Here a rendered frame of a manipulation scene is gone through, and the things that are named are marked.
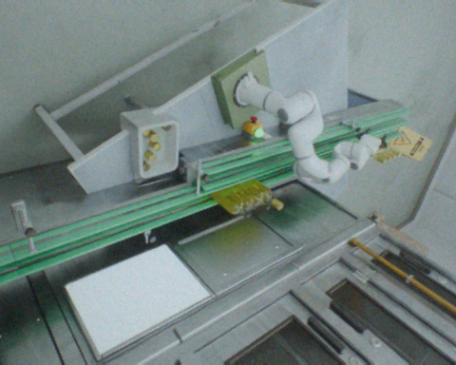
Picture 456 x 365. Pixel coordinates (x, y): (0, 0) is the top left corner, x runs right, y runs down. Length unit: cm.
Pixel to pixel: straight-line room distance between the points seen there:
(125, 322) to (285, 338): 53
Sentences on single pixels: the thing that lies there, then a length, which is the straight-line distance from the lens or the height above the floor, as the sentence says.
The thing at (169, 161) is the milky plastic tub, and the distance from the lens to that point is 156.
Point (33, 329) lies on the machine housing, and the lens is 138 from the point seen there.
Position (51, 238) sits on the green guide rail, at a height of 92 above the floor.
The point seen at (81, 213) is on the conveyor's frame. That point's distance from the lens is 142.
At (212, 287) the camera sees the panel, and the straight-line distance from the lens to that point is 136.
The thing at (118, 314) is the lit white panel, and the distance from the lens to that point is 130.
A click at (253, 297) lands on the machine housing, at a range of 137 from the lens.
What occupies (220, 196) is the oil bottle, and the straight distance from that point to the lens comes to 156.
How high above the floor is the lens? 197
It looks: 40 degrees down
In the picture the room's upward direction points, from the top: 127 degrees clockwise
